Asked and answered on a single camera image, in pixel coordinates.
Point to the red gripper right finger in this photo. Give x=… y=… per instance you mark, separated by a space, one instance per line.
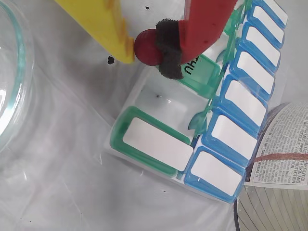
x=204 y=24

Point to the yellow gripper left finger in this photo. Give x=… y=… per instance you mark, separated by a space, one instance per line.
x=96 y=19

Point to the red ball pill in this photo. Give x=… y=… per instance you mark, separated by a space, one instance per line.
x=145 y=47

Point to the weekly pill organizer box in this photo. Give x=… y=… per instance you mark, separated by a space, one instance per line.
x=156 y=142

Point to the large glass bowl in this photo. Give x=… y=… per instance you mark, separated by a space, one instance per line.
x=24 y=60

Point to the printed label can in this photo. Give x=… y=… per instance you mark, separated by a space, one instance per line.
x=284 y=144

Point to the white tablecloth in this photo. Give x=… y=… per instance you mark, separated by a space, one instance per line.
x=72 y=192

